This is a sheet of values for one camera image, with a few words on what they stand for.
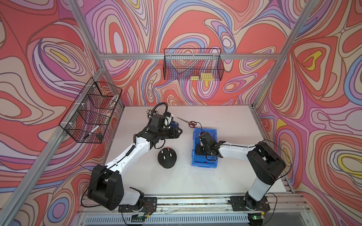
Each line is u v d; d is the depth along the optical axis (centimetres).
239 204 72
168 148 83
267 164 47
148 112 91
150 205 73
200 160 87
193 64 96
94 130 73
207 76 91
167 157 80
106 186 41
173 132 72
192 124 108
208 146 72
